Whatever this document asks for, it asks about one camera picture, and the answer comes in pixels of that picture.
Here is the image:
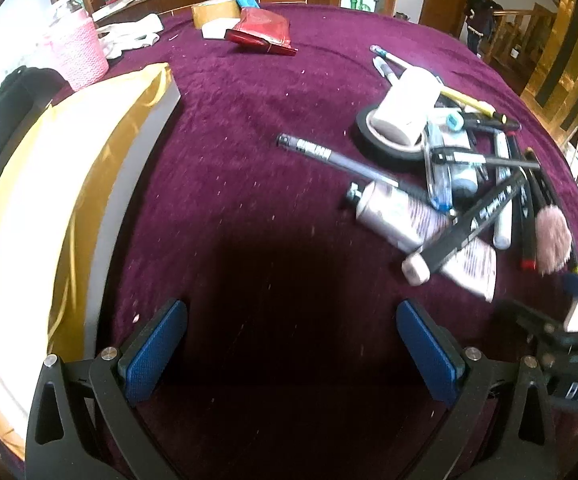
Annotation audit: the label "red foil packet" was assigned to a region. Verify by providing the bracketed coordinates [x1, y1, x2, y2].
[224, 8, 299, 57]

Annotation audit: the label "black bag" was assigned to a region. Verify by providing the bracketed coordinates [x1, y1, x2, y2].
[0, 65, 66, 217]

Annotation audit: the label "dark gel pen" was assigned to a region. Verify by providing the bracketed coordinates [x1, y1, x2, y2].
[276, 132, 401, 187]

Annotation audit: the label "golden pillar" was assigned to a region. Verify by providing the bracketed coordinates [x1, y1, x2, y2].
[519, 0, 578, 127]

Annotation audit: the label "white printed cup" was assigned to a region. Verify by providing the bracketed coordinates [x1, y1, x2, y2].
[371, 66, 442, 148]

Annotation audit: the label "clear pen blue ink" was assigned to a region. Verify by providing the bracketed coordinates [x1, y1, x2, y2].
[421, 125, 456, 211]

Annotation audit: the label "grey pen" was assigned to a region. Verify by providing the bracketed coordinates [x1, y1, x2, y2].
[373, 57, 403, 87]

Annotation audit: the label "white plush toy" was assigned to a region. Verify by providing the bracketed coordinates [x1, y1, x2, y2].
[96, 14, 165, 58]

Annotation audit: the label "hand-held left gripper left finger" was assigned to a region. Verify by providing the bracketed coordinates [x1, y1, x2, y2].
[25, 299, 188, 480]

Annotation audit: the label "black tape roll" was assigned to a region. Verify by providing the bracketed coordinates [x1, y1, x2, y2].
[354, 105, 432, 163]

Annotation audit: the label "black marker pink end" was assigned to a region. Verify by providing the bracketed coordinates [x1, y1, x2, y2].
[401, 170, 527, 287]

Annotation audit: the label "black pen red yellow tip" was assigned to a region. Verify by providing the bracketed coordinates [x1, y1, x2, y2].
[461, 110, 522, 132]

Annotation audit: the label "yellow tape roll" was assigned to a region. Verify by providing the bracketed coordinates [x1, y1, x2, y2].
[191, 0, 242, 30]

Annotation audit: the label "white foam tray gold-taped edges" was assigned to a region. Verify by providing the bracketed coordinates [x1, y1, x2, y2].
[0, 62, 182, 461]

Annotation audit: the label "white pen blue cap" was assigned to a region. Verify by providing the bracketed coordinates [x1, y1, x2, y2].
[369, 45, 421, 69]

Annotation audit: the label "blue grey correction tape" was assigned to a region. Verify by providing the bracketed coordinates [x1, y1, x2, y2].
[431, 110, 480, 197]

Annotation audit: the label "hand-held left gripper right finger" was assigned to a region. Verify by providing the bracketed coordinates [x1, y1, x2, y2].
[396, 299, 560, 480]

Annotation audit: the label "white marker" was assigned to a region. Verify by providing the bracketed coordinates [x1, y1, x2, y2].
[492, 130, 513, 251]

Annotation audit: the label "small white box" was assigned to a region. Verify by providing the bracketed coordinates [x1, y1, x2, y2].
[201, 19, 242, 40]

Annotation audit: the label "silver tube black cap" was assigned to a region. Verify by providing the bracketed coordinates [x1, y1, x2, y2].
[344, 180, 498, 303]

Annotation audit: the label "pink knitted sleeve bottle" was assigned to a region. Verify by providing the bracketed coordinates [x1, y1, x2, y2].
[44, 0, 110, 92]

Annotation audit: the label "wooden stair railing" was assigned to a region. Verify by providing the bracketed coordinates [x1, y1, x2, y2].
[489, 2, 560, 77]

